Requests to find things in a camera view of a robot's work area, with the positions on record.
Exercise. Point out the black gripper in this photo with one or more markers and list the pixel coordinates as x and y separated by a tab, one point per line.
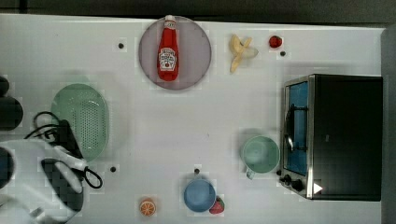
65	138

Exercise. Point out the green plastic strainer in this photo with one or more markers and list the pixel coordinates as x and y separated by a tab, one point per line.
86	111

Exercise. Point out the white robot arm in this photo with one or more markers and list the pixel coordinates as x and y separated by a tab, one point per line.
46	178

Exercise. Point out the small black cylinder container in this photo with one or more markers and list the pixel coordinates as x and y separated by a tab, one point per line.
4	86

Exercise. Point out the toy orange slice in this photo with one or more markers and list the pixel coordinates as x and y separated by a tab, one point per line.
147	208

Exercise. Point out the red ketchup bottle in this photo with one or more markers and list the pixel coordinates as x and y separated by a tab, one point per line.
167	60

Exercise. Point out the blue bowl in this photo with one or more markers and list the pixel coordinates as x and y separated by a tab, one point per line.
199	195

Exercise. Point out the grey round plate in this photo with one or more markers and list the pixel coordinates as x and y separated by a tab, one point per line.
194	53

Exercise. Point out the toy strawberry beside bowl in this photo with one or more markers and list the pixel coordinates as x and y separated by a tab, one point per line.
218	207

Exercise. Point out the green mug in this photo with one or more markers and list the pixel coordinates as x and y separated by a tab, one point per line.
260	155

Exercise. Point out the peeled toy banana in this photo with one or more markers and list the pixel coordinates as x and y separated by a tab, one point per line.
241	50

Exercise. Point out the toy strawberry near banana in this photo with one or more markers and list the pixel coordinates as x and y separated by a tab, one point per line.
275	41

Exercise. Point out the black toaster oven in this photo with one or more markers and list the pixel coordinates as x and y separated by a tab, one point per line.
331	138

